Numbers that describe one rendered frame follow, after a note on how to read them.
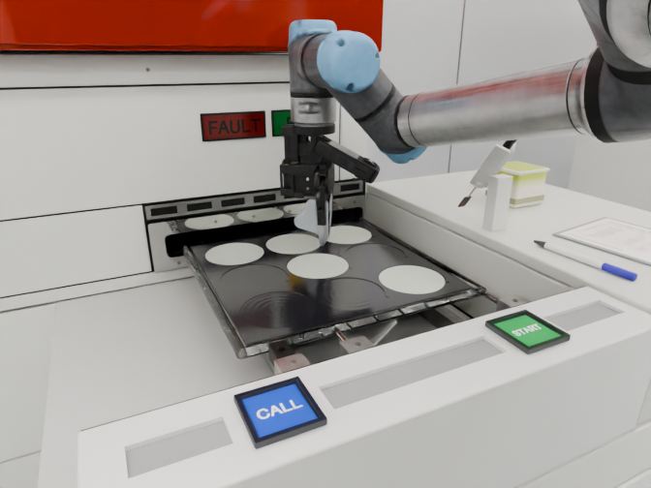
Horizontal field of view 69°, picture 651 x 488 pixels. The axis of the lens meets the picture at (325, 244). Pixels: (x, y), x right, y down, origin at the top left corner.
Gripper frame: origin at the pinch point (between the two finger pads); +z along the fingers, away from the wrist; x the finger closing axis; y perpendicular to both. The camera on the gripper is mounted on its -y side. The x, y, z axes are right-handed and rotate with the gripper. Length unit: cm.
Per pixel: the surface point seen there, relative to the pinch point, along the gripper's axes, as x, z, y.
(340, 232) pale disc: -6.9, 1.3, -1.5
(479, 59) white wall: -237, -29, -51
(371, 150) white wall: -195, 20, 8
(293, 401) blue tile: 48.9, -5.2, -6.1
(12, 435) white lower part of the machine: 22, 34, 54
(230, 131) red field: -4.0, -17.9, 18.2
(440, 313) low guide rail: 12.2, 6.3, -19.9
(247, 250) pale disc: 4.7, 1.3, 13.2
